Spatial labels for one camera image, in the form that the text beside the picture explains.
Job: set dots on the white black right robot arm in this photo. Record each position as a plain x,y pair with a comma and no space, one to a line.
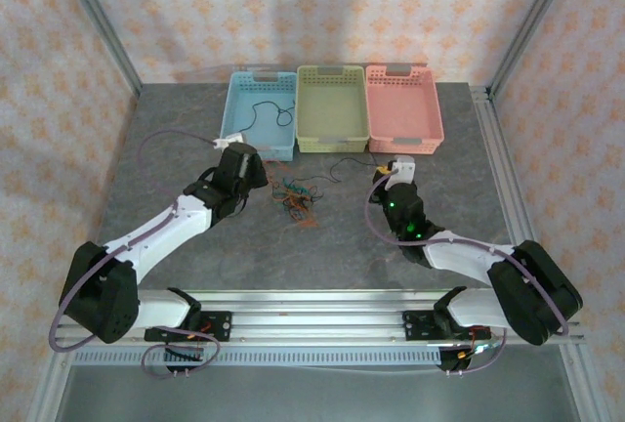
527,290

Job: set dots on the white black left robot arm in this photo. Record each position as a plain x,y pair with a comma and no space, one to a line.
161,231

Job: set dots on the blue plastic basket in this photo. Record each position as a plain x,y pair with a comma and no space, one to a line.
268,139

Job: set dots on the pink plastic basket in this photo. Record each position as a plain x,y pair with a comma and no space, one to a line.
405,109

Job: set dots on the pale green plastic basket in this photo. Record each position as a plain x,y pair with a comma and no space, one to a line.
332,109

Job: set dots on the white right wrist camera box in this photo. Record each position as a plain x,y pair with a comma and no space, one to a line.
403,168

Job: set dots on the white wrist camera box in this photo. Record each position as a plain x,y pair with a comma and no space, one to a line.
232,139
403,168

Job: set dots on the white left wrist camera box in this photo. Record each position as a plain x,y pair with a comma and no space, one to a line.
232,139

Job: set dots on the aluminium side rail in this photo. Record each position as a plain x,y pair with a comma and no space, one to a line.
500,148

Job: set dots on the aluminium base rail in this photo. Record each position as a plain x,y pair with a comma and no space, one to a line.
317,319

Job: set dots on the aluminium frame post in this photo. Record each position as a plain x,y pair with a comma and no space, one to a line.
534,16
99,16

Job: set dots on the aluminium frame leg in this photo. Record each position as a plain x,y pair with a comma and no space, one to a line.
578,383
53,383

